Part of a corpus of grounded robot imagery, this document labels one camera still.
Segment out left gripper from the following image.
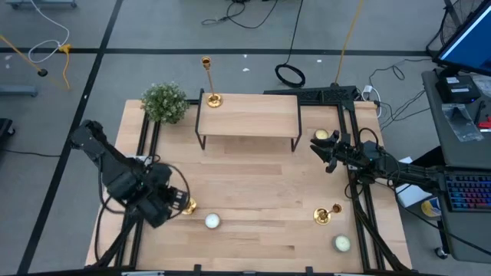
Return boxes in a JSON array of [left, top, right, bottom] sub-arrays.
[[136, 186, 191, 230]]

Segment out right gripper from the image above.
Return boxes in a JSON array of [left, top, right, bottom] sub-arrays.
[[310, 130, 371, 175]]

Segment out short brass candlestick holder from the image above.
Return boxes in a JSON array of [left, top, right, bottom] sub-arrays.
[[181, 196, 199, 216], [312, 203, 343, 226]]

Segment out orange leaf pattern candle tin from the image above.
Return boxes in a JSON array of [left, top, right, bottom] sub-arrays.
[[203, 212, 222, 230]]

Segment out tall brass candlestick holder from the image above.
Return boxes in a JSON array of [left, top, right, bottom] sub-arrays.
[[200, 56, 224, 109]]

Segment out grey candle tin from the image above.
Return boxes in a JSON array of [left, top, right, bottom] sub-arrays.
[[331, 234, 352, 254]]

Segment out white power adapter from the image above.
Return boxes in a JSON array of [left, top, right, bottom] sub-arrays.
[[361, 84, 383, 118]]

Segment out wooden shelf black metal legs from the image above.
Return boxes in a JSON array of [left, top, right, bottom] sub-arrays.
[[194, 87, 303, 153]]

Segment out white box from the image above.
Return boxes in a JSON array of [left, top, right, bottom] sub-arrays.
[[394, 155, 434, 209]]

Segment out green artificial potted plant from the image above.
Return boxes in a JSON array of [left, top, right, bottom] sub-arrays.
[[140, 81, 190, 126]]

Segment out grey desk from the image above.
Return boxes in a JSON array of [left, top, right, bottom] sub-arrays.
[[420, 68, 491, 265]]

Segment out clear plastic bag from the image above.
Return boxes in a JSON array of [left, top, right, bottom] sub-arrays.
[[441, 102, 485, 143]]

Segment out black small computer box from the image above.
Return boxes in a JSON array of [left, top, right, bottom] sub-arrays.
[[435, 74, 482, 104]]

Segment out backlit computer keyboard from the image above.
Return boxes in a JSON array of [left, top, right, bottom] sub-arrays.
[[443, 172, 491, 213]]

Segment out computer monitor blue screen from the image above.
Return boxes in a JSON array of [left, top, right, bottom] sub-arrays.
[[436, 0, 491, 77]]

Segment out black chair base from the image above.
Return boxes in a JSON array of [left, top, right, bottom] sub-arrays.
[[0, 117, 16, 140]]

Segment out yellow pole black foot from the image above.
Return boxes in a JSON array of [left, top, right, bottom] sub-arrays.
[[0, 34, 49, 77]]

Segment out grey metal bar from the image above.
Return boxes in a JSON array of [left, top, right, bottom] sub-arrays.
[[0, 84, 38, 97]]

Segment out grey cart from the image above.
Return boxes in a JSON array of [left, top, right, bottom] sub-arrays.
[[4, 0, 77, 10]]

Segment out black coiled cable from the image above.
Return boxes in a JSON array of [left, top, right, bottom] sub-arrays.
[[274, 0, 307, 88]]

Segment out black aluminium extrusion frame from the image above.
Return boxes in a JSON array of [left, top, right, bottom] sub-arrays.
[[86, 98, 414, 276]]

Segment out yellow hanging cable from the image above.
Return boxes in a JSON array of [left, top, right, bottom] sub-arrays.
[[334, 0, 364, 86]]

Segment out black wire fan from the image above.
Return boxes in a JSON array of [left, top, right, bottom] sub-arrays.
[[426, 0, 485, 58]]

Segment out yellow extension cord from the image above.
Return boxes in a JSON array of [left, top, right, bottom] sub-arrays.
[[58, 43, 74, 91]]

